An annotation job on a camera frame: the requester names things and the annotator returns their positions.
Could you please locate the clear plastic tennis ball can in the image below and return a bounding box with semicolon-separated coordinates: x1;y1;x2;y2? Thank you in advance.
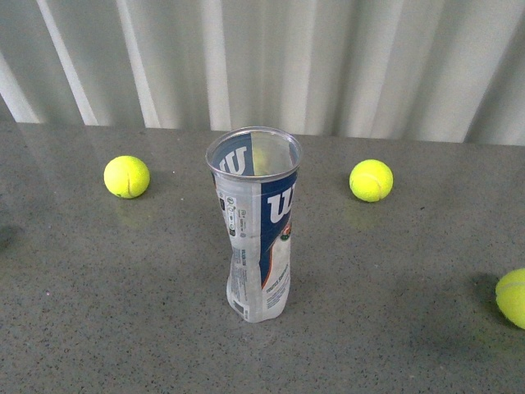
206;126;302;323

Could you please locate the yellow tennis ball middle right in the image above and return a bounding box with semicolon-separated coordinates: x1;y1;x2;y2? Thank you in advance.
349;159;394;203

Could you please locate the yellow tennis ball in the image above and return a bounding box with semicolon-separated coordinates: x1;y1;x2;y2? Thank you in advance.
349;159;394;203
103;155;150;199
495;268;525;329

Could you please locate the yellow tennis ball far left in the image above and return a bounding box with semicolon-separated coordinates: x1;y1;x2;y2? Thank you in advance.
103;155;150;199

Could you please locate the yellow tennis ball near right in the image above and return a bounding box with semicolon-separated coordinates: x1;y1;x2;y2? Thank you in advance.
495;268;525;329

